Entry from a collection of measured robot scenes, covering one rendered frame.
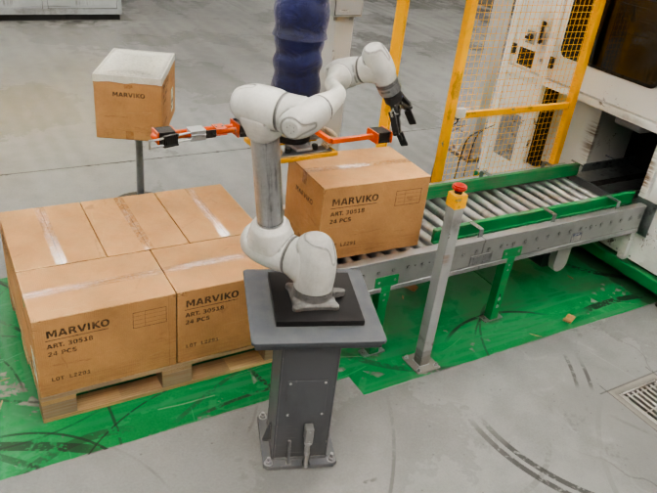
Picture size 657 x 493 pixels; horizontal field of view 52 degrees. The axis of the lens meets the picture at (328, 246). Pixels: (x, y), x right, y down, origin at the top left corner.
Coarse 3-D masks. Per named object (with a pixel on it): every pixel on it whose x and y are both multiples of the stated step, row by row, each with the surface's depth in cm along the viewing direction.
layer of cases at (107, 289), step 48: (192, 192) 385; (48, 240) 324; (96, 240) 329; (144, 240) 334; (192, 240) 339; (240, 240) 344; (48, 288) 291; (96, 288) 295; (144, 288) 298; (192, 288) 302; (240, 288) 314; (48, 336) 276; (96, 336) 288; (144, 336) 300; (192, 336) 314; (240, 336) 329; (48, 384) 288
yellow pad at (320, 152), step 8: (312, 144) 308; (288, 152) 300; (296, 152) 304; (304, 152) 305; (312, 152) 306; (320, 152) 307; (328, 152) 309; (336, 152) 310; (288, 160) 298; (296, 160) 300
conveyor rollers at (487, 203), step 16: (480, 192) 429; (496, 192) 430; (512, 192) 432; (528, 192) 442; (544, 192) 442; (560, 192) 442; (576, 192) 443; (432, 208) 401; (464, 208) 404; (480, 208) 406; (496, 208) 408; (512, 208) 410; (528, 208) 420; (608, 208) 425; (432, 224) 389
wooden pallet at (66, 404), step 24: (192, 360) 321; (216, 360) 341; (240, 360) 343; (264, 360) 345; (96, 384) 300; (120, 384) 319; (144, 384) 320; (168, 384) 321; (48, 408) 293; (72, 408) 300; (96, 408) 306
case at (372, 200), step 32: (320, 160) 340; (352, 160) 344; (384, 160) 349; (288, 192) 348; (320, 192) 316; (352, 192) 320; (384, 192) 329; (416, 192) 339; (320, 224) 321; (352, 224) 330; (384, 224) 340; (416, 224) 350
